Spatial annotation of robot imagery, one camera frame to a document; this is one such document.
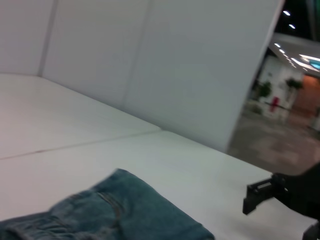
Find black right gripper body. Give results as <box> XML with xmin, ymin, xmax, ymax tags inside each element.
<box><xmin>272</xmin><ymin>162</ymin><xmax>320</xmax><ymax>223</ymax></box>

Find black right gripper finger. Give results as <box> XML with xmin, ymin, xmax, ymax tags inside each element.
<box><xmin>302</xmin><ymin>221</ymin><xmax>320</xmax><ymax>240</ymax></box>
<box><xmin>242</xmin><ymin>174</ymin><xmax>289</xmax><ymax>216</ymax></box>

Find blue denim shorts with print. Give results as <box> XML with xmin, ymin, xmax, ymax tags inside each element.
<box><xmin>0</xmin><ymin>168</ymin><xmax>216</xmax><ymax>240</ymax></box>

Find small red object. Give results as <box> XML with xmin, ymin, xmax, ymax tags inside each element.
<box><xmin>271</xmin><ymin>96</ymin><xmax>281</xmax><ymax>113</ymax></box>

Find green potted plant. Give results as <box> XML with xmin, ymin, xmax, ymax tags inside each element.
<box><xmin>284</xmin><ymin>77</ymin><xmax>305</xmax><ymax>106</ymax></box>
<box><xmin>257</xmin><ymin>80</ymin><xmax>273</xmax><ymax>101</ymax></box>

